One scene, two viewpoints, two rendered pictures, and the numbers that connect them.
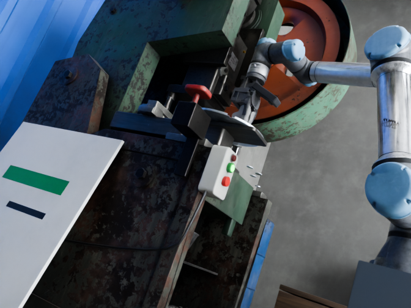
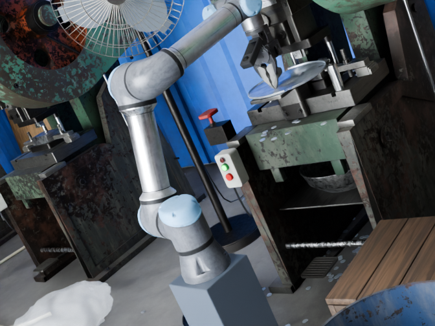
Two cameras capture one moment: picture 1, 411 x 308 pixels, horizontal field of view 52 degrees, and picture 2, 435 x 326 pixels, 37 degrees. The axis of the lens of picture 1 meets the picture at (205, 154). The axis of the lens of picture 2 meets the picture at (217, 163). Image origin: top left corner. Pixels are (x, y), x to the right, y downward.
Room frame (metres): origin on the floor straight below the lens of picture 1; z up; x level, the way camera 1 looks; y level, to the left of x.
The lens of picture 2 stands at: (1.56, -2.27, 1.24)
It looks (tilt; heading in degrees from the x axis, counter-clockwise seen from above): 16 degrees down; 102
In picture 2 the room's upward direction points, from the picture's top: 24 degrees counter-clockwise
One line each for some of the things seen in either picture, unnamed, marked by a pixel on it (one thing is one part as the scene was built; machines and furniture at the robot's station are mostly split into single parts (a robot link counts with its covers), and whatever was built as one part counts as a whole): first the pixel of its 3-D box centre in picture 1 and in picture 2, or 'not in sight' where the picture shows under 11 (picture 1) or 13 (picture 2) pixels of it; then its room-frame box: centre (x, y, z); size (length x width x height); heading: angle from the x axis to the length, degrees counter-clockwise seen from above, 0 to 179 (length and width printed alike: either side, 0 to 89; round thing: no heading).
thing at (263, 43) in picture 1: (264, 54); not in sight; (1.39, -0.08, 1.10); 0.09 x 0.08 x 0.11; 41
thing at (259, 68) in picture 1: (257, 73); (251, 23); (1.39, -0.08, 1.02); 0.08 x 0.08 x 0.05
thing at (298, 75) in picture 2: (224, 128); (286, 79); (1.43, -0.03, 0.79); 0.29 x 0.29 x 0.01
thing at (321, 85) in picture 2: not in sight; (312, 80); (1.51, 0.10, 0.72); 0.20 x 0.16 x 0.03; 148
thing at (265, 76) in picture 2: (239, 117); (269, 75); (1.38, -0.07, 0.83); 0.06 x 0.03 x 0.09; 58
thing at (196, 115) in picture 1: (185, 137); (225, 145); (1.12, 0.07, 0.62); 0.10 x 0.06 x 0.20; 148
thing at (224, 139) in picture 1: (224, 146); (289, 101); (1.41, -0.05, 0.72); 0.25 x 0.14 x 0.14; 58
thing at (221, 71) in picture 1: (220, 66); (275, 2); (1.48, 0.06, 1.04); 0.17 x 0.15 x 0.30; 58
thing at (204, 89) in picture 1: (194, 101); (211, 120); (1.10, 0.08, 0.72); 0.07 x 0.06 x 0.08; 58
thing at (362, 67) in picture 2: not in sight; (349, 62); (1.65, 0.00, 0.76); 0.17 x 0.06 x 0.10; 148
